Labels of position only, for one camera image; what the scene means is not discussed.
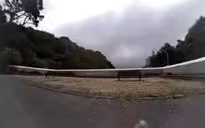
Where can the dry gravel patch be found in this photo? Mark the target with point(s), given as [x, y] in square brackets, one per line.
[123, 87]

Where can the small dark bench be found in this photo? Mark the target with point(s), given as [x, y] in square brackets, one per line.
[50, 74]

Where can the wooded hillside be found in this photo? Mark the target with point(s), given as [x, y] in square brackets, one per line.
[40, 50]

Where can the grey asphalt road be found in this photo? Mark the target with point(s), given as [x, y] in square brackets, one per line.
[56, 110]

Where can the robot's own part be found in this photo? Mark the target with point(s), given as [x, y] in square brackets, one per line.
[141, 124]

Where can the tall dark tree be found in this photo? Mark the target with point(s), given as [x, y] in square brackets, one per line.
[23, 11]

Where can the dark trees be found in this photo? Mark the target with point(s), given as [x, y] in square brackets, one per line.
[196, 40]

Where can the long white wall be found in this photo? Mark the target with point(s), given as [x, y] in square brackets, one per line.
[193, 66]

